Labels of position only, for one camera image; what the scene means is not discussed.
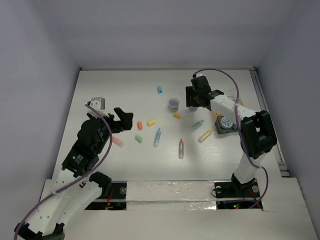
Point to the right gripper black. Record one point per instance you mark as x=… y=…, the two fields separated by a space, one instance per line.
x=191 y=100

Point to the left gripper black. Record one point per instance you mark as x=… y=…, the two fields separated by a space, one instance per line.
x=125 y=122

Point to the clear jar purple lid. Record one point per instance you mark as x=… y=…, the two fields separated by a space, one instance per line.
x=173 y=104

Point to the blue marker cap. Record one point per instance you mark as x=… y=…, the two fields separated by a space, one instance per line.
x=159 y=89

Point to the blue highlighter marker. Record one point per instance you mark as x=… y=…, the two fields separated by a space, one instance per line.
x=157 y=138

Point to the blue patterned tape roll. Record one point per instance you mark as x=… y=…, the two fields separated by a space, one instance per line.
x=226 y=124

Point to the red-orange highlighter marker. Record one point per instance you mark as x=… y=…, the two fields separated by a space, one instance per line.
x=181 y=149

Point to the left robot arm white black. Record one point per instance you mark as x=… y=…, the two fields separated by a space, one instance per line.
x=78 y=182

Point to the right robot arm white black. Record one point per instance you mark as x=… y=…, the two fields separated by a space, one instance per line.
x=255 y=128

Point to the green marker cap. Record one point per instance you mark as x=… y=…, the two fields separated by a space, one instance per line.
x=138 y=138

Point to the yellow marker cap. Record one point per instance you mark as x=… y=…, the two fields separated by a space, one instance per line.
x=151 y=122

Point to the pink highlighter marker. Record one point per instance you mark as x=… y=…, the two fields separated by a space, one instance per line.
x=117 y=142

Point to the green highlighter marker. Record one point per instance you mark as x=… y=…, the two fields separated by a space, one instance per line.
x=196 y=125

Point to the yellow highlighter marker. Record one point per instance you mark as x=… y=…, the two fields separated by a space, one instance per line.
x=204 y=136

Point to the three-compartment desk organizer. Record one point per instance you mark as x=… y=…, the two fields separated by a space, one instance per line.
x=223 y=109

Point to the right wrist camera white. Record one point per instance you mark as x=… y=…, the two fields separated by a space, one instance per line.
x=198 y=75

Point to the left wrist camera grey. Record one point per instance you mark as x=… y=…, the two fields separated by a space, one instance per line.
x=98 y=103

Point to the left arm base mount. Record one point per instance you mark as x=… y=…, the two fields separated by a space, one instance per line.
x=116 y=200

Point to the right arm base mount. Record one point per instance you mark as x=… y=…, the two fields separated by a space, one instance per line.
x=228 y=199

